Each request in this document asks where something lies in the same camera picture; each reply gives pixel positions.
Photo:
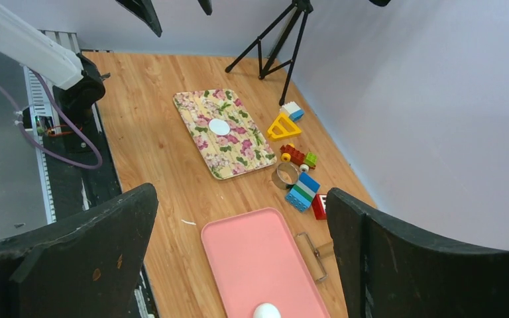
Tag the white and blue toy block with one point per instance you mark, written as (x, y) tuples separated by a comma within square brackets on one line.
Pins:
[(292, 110)]

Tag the blue green white brick stack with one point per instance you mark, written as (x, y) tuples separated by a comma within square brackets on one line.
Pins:
[(301, 195)]

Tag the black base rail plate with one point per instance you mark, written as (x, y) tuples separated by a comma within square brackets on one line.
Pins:
[(74, 190)]

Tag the pink rectangular tray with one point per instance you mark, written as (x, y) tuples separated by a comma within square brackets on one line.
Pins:
[(254, 260)]

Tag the black tripod stand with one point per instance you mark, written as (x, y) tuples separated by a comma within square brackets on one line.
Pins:
[(299, 8)]

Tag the white slotted cable duct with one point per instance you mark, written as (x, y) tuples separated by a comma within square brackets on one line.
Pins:
[(42, 114)]

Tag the red window toy brick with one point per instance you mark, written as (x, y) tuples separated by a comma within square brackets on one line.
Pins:
[(319, 206)]

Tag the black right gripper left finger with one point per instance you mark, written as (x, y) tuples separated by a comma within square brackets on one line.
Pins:
[(86, 265)]

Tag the yellow triangular toy frame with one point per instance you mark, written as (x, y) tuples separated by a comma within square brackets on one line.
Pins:
[(282, 127)]

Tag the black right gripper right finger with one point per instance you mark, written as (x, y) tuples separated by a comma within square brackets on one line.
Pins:
[(391, 268)]

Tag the red toy brick car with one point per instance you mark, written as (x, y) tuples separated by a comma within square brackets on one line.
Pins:
[(305, 161)]

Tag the flat white dough wrapper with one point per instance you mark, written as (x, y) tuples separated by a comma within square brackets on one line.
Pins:
[(219, 127)]

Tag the floral rectangular tray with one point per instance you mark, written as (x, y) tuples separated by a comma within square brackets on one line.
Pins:
[(243, 150)]

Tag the wooden dough roller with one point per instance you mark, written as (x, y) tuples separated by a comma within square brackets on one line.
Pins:
[(314, 255)]

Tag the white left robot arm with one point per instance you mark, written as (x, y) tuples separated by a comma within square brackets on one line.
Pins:
[(71, 81)]

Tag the white dough ball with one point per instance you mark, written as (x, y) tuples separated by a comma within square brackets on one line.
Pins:
[(266, 310)]

